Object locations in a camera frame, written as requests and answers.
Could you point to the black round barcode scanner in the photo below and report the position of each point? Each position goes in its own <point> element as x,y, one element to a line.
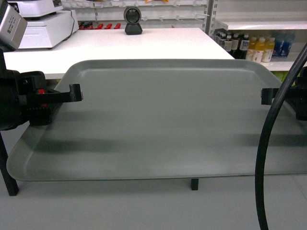
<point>132,17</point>

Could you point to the orange juice bottle left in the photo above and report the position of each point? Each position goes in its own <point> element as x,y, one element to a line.
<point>251,48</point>

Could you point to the white slotted shelf upright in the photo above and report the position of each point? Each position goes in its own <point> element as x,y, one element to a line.
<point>211,9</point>

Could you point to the dark drink bottle blue label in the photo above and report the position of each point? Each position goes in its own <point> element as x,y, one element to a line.
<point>243,47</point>

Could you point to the yellow juice bottle right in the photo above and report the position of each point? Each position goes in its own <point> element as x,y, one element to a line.
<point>268,50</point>

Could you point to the orange juice bottle front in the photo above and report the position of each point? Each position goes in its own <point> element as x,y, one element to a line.
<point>259,49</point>

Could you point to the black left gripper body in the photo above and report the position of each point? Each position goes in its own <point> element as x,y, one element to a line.
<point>32,91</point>

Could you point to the dark drink bottle front left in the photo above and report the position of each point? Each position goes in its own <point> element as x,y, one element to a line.
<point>221,40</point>

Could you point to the white checkout counter table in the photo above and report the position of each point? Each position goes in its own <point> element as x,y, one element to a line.
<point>120,48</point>

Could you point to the blue drink bottle right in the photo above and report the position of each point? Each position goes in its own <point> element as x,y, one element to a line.
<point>287,44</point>

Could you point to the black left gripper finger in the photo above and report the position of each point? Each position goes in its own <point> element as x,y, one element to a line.
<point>55,97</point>

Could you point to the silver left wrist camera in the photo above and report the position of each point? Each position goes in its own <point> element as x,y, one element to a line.
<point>12,27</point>

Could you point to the white cash register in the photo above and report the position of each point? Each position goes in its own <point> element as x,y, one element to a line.
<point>48,24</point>

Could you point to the orange juice bottle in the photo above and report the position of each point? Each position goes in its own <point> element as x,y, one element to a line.
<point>259,49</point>
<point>251,48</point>

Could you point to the blue drink bottle left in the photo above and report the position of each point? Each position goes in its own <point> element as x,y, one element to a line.
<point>279,40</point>

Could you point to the grey silver tray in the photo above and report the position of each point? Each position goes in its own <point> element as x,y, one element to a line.
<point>234,120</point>

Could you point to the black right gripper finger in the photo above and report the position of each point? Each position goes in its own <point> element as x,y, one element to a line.
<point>267,95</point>

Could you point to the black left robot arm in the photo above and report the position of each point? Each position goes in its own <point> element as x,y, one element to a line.
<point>10,110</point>

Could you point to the dark drink bottle middle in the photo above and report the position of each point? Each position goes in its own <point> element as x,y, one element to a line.
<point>228,43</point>

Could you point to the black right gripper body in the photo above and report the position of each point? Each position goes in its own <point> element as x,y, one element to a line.
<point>299,104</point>

